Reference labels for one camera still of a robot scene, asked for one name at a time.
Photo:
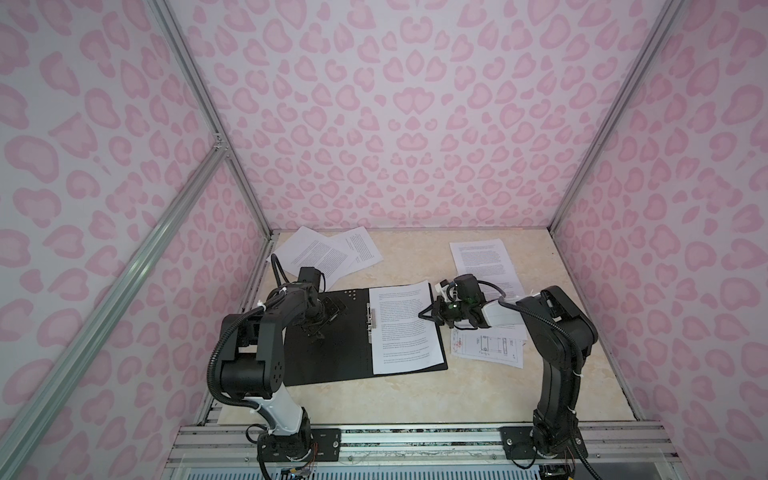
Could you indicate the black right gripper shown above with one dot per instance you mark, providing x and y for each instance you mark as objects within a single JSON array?
[{"x": 438, "y": 312}]

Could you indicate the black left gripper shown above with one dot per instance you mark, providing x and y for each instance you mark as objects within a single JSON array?
[{"x": 334, "y": 309}]

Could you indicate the printed paper stack top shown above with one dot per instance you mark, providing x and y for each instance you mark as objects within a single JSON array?
[{"x": 402, "y": 342}]

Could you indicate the red folder black inside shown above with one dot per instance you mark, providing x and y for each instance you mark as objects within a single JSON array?
[{"x": 345, "y": 353}]

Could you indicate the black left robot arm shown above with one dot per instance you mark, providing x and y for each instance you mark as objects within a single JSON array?
[{"x": 248, "y": 365}]

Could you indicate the paper with diagram bottom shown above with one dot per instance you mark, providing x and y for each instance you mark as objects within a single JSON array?
[{"x": 503, "y": 345}]

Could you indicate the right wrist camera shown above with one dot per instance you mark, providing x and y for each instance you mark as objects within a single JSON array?
[{"x": 464, "y": 288}]

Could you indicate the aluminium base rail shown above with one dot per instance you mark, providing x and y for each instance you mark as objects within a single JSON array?
[{"x": 609, "y": 449}]

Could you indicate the left corner aluminium post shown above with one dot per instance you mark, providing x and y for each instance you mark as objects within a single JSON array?
[{"x": 181, "y": 51}]

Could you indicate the corner aluminium post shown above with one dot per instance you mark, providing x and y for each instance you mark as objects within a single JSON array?
[
  {"x": 181, "y": 51},
  {"x": 654, "y": 43}
]

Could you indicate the diagonal aluminium frame bar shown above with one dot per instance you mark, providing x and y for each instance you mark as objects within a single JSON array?
[{"x": 36, "y": 417}]

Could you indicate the right corner aluminium post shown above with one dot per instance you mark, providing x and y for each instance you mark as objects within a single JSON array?
[{"x": 654, "y": 43}]

